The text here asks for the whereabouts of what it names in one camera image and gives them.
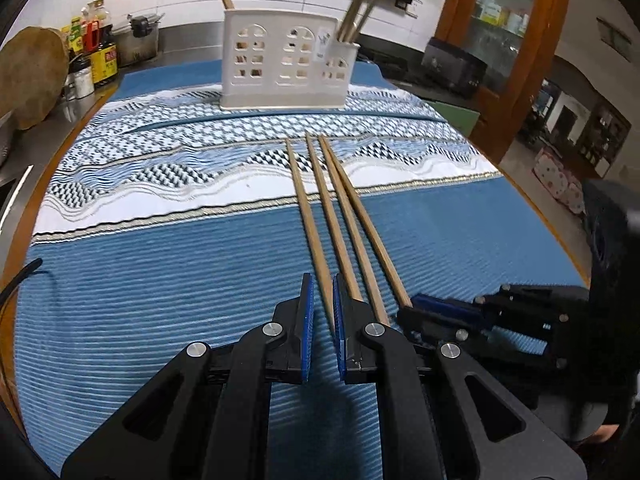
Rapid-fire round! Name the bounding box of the white jar with black lid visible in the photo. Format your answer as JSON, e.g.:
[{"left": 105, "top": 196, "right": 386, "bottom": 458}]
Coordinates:
[{"left": 65, "top": 57, "right": 96, "bottom": 101}]

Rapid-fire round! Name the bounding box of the green board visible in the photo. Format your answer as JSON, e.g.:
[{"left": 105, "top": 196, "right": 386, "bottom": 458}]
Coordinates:
[{"left": 430, "top": 100, "right": 481, "bottom": 136}]

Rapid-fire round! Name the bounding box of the dark soy sauce bottle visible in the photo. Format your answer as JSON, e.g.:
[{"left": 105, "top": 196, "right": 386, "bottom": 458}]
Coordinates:
[{"left": 87, "top": 2, "right": 120, "bottom": 88}]

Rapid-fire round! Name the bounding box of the metal cooking pot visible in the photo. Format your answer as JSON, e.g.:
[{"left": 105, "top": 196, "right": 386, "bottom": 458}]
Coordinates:
[{"left": 120, "top": 12, "right": 166, "bottom": 68}]

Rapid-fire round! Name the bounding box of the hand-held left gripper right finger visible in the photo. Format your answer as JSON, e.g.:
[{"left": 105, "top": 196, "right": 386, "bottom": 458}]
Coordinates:
[{"left": 332, "top": 274, "right": 588, "bottom": 480}]

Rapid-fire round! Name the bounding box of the black gas stove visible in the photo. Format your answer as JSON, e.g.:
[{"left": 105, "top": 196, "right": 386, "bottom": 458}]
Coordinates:
[{"left": 357, "top": 42, "right": 431, "bottom": 86}]

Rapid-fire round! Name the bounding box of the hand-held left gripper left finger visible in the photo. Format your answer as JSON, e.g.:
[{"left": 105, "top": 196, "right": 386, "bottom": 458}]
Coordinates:
[{"left": 60, "top": 272, "right": 316, "bottom": 480}]

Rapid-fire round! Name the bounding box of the pink floral box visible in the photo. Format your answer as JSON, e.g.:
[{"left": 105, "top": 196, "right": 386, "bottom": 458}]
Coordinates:
[{"left": 532, "top": 147, "right": 586, "bottom": 216}]

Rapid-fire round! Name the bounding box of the blue patterned table mat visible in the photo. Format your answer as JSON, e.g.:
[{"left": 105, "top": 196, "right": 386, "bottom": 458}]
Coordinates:
[{"left": 12, "top": 57, "right": 588, "bottom": 480}]

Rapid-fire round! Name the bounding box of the round wooden cutting board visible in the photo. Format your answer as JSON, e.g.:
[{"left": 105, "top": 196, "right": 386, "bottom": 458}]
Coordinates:
[{"left": 0, "top": 26, "right": 70, "bottom": 131}]

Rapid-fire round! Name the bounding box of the yellow green condiment bottle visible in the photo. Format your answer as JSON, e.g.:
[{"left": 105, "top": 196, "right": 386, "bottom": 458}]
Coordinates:
[{"left": 60, "top": 15, "right": 86, "bottom": 56}]

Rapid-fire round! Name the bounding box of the wooden glass door cabinet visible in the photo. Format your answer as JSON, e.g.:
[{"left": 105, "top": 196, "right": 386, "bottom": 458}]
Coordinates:
[{"left": 432, "top": 0, "right": 573, "bottom": 166}]

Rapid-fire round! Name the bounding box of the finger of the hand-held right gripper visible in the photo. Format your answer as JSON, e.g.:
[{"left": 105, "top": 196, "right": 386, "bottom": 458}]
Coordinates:
[
  {"left": 412, "top": 284, "right": 591, "bottom": 323},
  {"left": 397, "top": 307, "right": 571, "bottom": 368}
]

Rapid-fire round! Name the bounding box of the white plastic chopstick holder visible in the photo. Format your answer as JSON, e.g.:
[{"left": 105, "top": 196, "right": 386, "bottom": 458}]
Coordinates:
[{"left": 219, "top": 8, "right": 361, "bottom": 111}]

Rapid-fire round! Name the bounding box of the thick black cable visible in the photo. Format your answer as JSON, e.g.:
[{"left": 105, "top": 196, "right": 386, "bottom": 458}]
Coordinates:
[{"left": 0, "top": 257, "right": 46, "bottom": 311}]

